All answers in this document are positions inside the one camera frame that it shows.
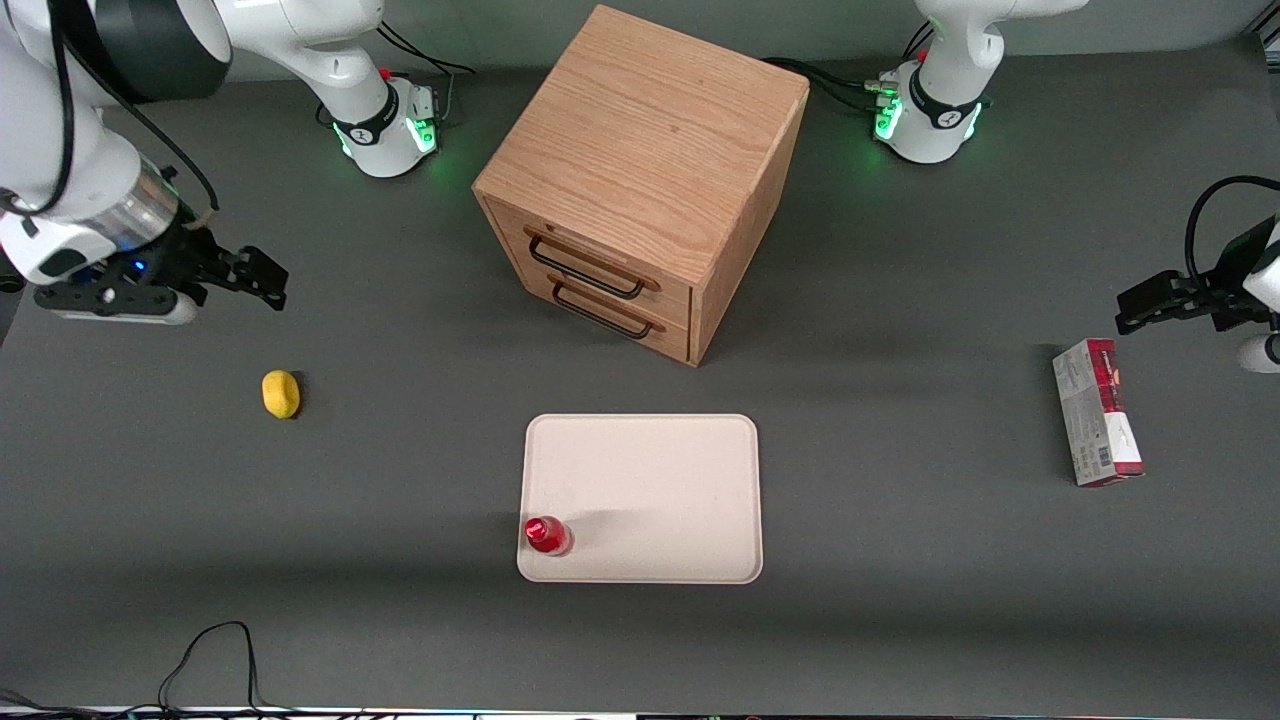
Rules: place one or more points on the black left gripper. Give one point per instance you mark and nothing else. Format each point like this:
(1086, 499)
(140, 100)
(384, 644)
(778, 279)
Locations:
(1222, 291)

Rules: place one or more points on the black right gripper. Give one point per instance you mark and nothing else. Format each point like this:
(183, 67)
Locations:
(187, 257)

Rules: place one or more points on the red-capped coke bottle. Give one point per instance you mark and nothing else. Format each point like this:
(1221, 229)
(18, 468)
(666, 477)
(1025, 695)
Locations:
(546, 535)

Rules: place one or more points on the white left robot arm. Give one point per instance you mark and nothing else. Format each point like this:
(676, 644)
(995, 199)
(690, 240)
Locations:
(950, 95)

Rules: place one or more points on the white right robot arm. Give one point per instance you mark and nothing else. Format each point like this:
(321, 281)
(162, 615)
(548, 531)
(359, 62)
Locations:
(340, 60)

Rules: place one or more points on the beige rectangular tray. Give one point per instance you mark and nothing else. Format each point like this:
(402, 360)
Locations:
(650, 480)

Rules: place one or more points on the yellow lemon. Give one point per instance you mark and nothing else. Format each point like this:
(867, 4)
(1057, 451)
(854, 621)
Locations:
(281, 394)

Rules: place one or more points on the red and white carton box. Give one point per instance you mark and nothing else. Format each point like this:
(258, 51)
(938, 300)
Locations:
(1095, 412)

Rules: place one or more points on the wooden drawer cabinet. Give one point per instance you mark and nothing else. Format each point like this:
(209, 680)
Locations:
(650, 130)

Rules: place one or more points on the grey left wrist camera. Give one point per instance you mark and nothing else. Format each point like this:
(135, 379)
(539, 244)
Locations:
(1262, 353)

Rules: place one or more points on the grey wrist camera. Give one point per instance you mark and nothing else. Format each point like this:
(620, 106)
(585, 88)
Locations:
(1262, 353)
(130, 312)

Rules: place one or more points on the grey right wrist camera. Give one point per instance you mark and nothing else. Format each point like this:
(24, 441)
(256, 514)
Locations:
(130, 312)

